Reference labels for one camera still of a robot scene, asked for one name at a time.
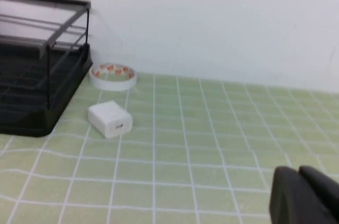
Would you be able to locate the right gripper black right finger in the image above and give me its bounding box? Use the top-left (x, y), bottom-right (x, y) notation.
top-left (299, 165), bottom-right (339, 224)

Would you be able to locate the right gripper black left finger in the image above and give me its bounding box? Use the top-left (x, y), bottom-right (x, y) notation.
top-left (269, 166), bottom-right (336, 224)

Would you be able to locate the white tape roll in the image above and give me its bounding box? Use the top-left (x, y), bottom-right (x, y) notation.
top-left (89, 62), bottom-right (138, 92)

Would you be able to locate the white USB wall charger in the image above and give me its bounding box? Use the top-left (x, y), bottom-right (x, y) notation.
top-left (87, 100), bottom-right (133, 139)

